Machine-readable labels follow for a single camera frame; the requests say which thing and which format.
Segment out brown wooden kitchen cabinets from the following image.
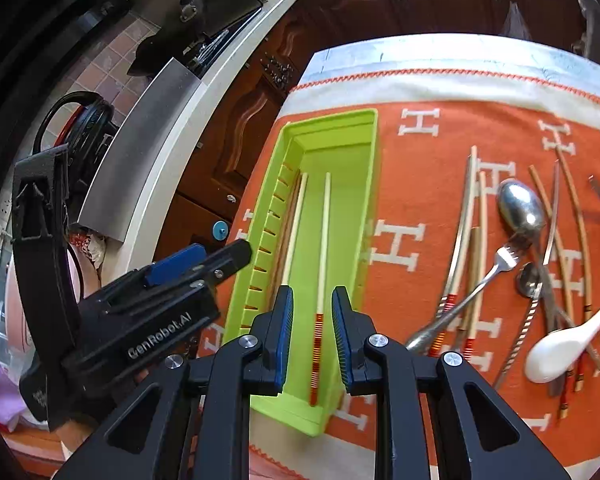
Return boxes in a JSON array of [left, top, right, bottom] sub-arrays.
[[152, 0, 588, 273]]

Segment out purple cloth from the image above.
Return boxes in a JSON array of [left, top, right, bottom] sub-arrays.
[[0, 345, 41, 431]]

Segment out dark cabinet door handle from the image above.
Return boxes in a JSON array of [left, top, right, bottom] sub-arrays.
[[260, 52, 297, 88]]

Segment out brown wooden chopstick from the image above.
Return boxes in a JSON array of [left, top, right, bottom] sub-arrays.
[[554, 146, 595, 322], [452, 226, 482, 346], [528, 164, 588, 393], [269, 169, 302, 293]]

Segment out white ceramic spoon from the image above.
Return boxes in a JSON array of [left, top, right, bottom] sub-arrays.
[[524, 296, 600, 385]]

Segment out orange printed blanket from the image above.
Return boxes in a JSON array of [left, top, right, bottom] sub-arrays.
[[195, 76, 600, 480]]

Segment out large metal spoon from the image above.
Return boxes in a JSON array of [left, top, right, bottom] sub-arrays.
[[496, 179, 568, 398]]

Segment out ivory chopstick red striped end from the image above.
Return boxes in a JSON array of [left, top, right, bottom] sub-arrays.
[[279, 173, 309, 291], [428, 145, 479, 358], [457, 171, 489, 368], [307, 172, 332, 407]]

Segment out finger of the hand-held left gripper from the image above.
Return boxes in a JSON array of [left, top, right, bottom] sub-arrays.
[[142, 243, 208, 290], [190, 238, 254, 293]]

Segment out pale blue table cover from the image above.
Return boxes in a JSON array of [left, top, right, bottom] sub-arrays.
[[300, 32, 600, 92]]

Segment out metal fork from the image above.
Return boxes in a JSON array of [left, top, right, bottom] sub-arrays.
[[405, 245, 523, 356]]

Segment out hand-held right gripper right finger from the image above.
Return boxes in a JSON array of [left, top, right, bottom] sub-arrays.
[[331, 285, 572, 480]]

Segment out cream kitchen countertop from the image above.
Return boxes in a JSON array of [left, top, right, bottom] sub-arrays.
[[55, 0, 598, 311]]

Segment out black round kitchen appliance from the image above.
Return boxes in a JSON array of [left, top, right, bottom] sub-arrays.
[[32, 91, 121, 161]]

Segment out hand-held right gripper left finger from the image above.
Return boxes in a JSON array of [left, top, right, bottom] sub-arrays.
[[50, 284, 295, 480]]

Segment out person's left hand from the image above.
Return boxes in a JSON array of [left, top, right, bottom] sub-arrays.
[[54, 412, 103, 468]]

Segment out green plastic utensil tray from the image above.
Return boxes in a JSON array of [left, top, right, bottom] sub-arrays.
[[221, 108, 379, 437]]

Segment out small metal spoon thin handle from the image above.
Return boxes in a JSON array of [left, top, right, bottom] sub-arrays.
[[494, 261, 547, 390]]

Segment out black glass gas stove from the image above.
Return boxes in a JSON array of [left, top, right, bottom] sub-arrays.
[[125, 0, 291, 78]]

